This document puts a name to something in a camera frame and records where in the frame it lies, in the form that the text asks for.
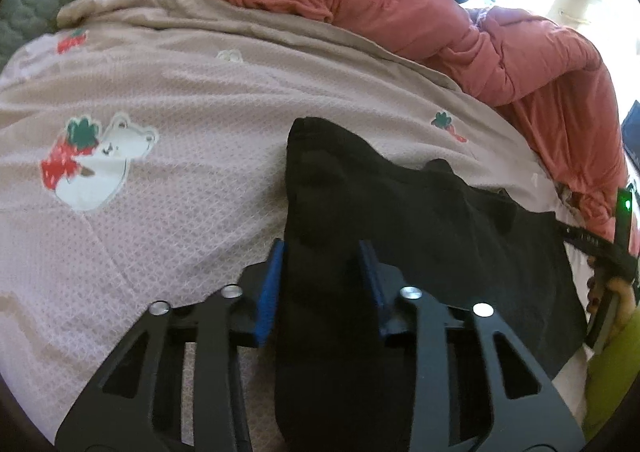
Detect dark screen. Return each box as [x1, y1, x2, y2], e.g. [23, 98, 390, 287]
[621, 99, 640, 163]

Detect person's right hand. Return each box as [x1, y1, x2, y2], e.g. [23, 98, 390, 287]
[584, 254, 639, 333]

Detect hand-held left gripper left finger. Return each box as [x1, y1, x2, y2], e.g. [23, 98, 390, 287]
[54, 239, 286, 452]

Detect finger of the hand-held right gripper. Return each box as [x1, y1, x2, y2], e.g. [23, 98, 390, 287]
[553, 220, 619, 259]

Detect pink strawberry bear printed blanket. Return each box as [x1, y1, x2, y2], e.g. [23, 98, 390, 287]
[0, 0, 592, 449]

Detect black sweatshirt with orange cuffs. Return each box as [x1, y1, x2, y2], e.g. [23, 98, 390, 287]
[272, 117, 589, 452]

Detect person's right forearm green sleeve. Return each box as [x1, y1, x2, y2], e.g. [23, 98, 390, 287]
[581, 306, 640, 444]

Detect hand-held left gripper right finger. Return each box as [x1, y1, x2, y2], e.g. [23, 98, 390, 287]
[358, 239, 586, 452]

